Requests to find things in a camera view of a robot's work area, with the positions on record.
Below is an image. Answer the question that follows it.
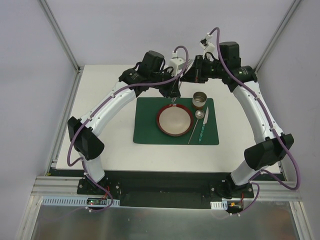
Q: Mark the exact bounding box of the steel cup brown base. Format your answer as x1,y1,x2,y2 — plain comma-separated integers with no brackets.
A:
192,91,207,110

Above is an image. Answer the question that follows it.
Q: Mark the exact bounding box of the red rimmed beige plate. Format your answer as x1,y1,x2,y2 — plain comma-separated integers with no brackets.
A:
156,103,194,137

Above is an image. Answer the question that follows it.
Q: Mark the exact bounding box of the silver spoon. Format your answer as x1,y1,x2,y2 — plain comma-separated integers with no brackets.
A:
187,109,205,144

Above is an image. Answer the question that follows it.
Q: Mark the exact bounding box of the black knife green handle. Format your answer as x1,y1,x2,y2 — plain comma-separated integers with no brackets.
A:
198,107,209,143

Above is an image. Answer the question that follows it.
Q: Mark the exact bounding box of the dark green placemat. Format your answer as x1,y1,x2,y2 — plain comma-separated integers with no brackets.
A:
133,97,220,146

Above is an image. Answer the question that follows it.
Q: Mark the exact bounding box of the silver fork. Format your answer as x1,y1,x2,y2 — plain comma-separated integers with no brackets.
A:
171,58,194,103

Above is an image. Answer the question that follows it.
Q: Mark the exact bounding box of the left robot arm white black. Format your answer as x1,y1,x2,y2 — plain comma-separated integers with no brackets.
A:
67,50,188,195

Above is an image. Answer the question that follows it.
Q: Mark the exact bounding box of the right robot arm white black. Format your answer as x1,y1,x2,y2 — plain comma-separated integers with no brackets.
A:
181,39,294,198

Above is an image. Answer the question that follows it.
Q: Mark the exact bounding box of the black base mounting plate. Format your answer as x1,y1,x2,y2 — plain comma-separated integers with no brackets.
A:
77,170,254,209

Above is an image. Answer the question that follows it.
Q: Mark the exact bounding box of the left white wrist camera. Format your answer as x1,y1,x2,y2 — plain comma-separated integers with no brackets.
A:
168,51,186,77

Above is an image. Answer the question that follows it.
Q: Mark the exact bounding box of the right aluminium frame post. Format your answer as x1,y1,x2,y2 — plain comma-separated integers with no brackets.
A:
253,0,304,74

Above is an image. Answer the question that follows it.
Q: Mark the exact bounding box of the aluminium frame post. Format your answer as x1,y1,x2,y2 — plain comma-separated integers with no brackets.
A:
37,0,81,74
253,0,304,74

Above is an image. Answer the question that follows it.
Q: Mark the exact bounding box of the right white cable duct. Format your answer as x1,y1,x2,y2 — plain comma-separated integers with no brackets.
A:
210,201,228,211

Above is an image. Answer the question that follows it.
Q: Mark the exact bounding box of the white cable duct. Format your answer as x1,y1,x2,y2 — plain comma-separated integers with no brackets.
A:
42,196,120,208
210,201,228,211

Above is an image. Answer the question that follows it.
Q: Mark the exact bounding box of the left aluminium frame post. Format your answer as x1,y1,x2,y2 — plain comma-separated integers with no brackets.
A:
37,0,81,74

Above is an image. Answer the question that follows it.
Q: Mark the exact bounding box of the front aluminium rail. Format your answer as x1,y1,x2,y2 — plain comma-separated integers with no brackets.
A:
31,176,302,202

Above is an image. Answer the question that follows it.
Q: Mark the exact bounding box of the left white cable duct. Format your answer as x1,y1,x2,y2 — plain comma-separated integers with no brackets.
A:
42,196,120,208

